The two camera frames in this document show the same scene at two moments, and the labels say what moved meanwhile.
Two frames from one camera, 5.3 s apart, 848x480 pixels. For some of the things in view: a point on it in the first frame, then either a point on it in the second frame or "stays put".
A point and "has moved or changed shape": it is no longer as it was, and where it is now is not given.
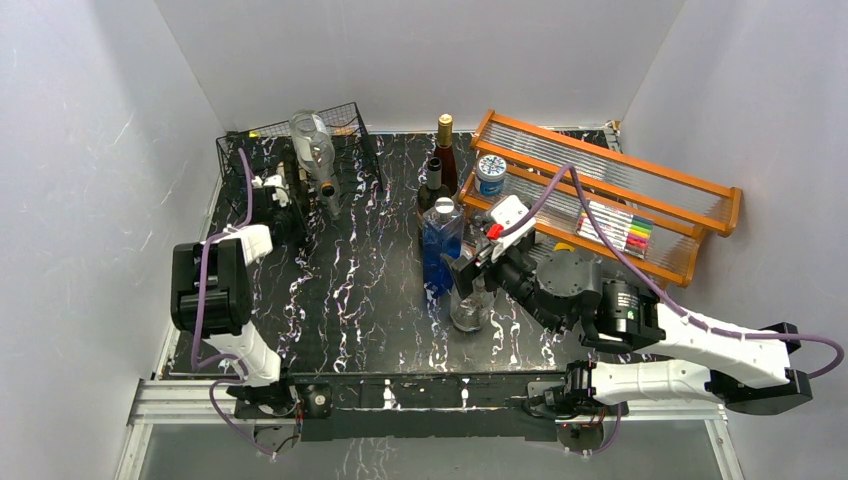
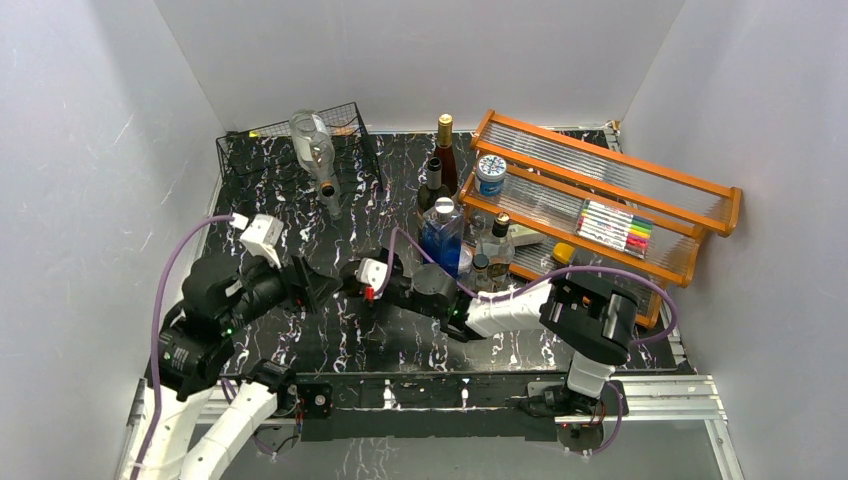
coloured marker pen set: [626, 232] stays put
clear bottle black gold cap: [476, 243] has moved or changed shape
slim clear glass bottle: [331, 199] stays put
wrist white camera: [509, 219] to [373, 273]
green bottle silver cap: [433, 190] stays put
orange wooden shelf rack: [585, 199] stays put
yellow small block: [563, 245] stays put
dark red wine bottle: [445, 153] stays put
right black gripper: [463, 272] to [383, 254]
